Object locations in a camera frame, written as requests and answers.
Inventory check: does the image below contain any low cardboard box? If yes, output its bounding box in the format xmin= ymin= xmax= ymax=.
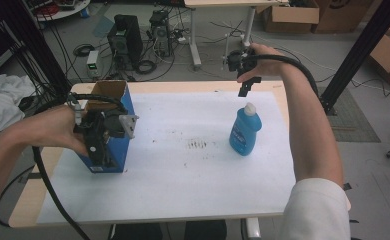
xmin=262 ymin=2 xmax=321 ymax=34

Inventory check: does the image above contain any blue detergent bottle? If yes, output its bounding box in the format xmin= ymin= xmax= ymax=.
xmin=228 ymin=101 xmax=263 ymax=157

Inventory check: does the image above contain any coiled black cable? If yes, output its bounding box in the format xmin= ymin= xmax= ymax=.
xmin=135 ymin=59 xmax=158 ymax=75
xmin=73 ymin=43 xmax=96 ymax=58

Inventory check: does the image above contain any person's left hand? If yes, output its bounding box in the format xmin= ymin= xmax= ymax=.
xmin=22 ymin=104 xmax=90 ymax=158

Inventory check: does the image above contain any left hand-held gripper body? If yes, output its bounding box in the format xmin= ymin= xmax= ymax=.
xmin=72 ymin=94 xmax=140 ymax=148

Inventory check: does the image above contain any white sleeve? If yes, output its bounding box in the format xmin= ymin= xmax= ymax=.
xmin=277 ymin=177 xmax=352 ymax=240

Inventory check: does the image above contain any black metal stand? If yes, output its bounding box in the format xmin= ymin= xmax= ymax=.
xmin=317 ymin=0 xmax=390 ymax=116
xmin=0 ymin=0 xmax=72 ymax=98

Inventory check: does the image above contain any small white power supply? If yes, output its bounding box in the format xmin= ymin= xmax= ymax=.
xmin=86 ymin=49 xmax=101 ymax=80

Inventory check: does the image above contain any black computer tower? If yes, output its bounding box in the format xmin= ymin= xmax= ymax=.
xmin=107 ymin=14 xmax=144 ymax=69

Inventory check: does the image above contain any black floor cable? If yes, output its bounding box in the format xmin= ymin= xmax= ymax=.
xmin=0 ymin=164 xmax=35 ymax=228

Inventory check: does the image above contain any white-legged wooden desk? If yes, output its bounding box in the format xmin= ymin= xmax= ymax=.
xmin=183 ymin=0 xmax=289 ymax=68

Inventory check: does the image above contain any blue cardboard box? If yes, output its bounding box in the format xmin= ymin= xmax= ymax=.
xmin=71 ymin=79 xmax=137 ymax=174

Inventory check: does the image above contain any white table mat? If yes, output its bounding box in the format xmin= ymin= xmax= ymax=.
xmin=36 ymin=90 xmax=298 ymax=225

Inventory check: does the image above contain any white cloth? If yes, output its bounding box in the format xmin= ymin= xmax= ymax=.
xmin=0 ymin=73 xmax=37 ymax=134

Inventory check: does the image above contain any tall cardboard box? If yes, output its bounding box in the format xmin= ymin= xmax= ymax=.
xmin=312 ymin=0 xmax=376 ymax=34

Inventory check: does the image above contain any person's right hand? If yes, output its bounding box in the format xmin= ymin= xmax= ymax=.
xmin=236 ymin=42 xmax=296 ymax=84

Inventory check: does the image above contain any white table leg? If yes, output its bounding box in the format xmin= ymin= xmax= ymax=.
xmin=244 ymin=217 xmax=262 ymax=240

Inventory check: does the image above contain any open cardboard box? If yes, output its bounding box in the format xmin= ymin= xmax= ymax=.
xmin=369 ymin=23 xmax=390 ymax=86

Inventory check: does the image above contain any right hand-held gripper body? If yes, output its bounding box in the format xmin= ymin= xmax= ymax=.
xmin=221 ymin=32 xmax=261 ymax=79

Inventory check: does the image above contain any grey open computer case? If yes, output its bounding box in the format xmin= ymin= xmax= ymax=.
xmin=148 ymin=9 xmax=175 ymax=58

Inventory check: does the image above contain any grey floor mat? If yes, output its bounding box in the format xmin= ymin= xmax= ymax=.
xmin=316 ymin=85 xmax=382 ymax=144

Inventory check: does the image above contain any round white table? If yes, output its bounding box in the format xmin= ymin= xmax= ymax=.
xmin=22 ymin=0 xmax=91 ymax=23

